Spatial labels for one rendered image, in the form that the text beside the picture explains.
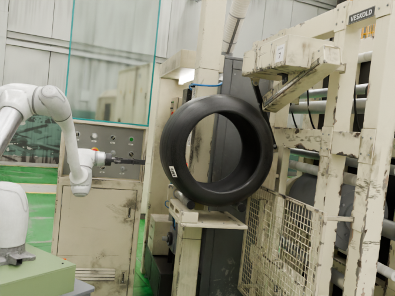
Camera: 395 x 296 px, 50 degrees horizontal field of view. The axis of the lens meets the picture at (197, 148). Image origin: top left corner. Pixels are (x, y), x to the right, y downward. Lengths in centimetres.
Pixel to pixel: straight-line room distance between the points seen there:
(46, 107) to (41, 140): 903
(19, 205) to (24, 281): 27
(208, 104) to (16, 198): 103
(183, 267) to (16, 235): 128
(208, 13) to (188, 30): 966
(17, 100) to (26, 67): 906
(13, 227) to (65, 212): 124
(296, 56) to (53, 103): 114
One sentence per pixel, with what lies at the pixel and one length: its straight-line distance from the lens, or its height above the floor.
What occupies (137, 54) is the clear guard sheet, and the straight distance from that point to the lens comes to 288.
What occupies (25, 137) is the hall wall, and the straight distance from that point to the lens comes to 1103.
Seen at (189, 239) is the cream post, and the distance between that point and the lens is 265.
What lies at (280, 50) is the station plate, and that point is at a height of 171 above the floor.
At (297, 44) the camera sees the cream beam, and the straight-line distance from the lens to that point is 211.
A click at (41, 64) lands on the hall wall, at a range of 1115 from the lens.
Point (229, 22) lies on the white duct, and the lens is 312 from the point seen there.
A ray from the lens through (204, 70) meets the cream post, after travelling 257.
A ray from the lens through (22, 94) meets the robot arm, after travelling 207.
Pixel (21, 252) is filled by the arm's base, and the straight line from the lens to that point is 172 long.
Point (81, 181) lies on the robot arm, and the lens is 240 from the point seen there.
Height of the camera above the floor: 131
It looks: 3 degrees down
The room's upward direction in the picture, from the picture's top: 6 degrees clockwise
